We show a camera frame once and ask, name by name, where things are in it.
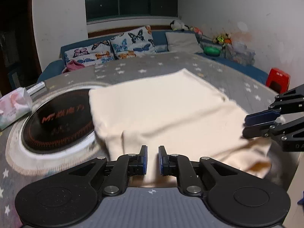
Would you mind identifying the panda plush toy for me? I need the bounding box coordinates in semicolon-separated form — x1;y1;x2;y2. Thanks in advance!
170;20;189;31

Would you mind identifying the window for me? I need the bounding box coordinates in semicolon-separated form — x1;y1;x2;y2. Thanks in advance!
85;0;178;22

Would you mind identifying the large butterfly cushion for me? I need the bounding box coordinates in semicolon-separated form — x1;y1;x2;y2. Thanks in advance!
110;25;157;60

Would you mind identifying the pink cloth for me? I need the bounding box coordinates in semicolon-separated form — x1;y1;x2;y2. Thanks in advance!
62;60;85;74

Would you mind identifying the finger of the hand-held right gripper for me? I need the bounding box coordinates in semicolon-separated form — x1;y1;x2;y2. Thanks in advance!
242;113;304;143
245;83;304;126

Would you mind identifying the dark wooden door frame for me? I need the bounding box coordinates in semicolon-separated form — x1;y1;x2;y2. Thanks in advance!
0;0;44;93

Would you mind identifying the white remote control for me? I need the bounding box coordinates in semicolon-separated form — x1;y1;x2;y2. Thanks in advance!
26;82;45;94

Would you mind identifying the pink white tissue pack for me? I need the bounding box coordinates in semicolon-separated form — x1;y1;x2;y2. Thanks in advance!
0;87;33;130

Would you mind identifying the plain grey cushion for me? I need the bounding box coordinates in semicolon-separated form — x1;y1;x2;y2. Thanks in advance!
165;31;204;54

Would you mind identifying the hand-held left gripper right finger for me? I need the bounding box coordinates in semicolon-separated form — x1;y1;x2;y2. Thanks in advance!
158;145;238;196

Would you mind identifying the green bowl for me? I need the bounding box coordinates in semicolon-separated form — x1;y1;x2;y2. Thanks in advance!
204;46;221;56

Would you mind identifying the clear plastic storage box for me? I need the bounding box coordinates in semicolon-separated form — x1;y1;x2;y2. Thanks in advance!
224;41;256;66

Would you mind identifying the grey star-printed table mat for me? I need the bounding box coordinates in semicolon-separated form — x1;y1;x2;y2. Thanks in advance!
0;52;304;228

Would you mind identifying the cream garment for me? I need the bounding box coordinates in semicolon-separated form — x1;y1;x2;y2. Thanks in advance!
88;68;272;188

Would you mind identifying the red plastic stool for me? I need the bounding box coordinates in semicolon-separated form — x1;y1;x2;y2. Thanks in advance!
265;68;291;94

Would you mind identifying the blue corner sofa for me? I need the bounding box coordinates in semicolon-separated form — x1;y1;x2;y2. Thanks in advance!
37;30;270;86

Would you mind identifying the round black induction cooker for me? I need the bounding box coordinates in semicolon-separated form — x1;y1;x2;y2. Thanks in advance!
18;83;98;154

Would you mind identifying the small butterfly cushion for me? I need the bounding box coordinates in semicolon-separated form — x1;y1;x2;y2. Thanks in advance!
64;40;114;67

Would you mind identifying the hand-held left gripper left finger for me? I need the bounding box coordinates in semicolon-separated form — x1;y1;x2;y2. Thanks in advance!
68;145;149;196

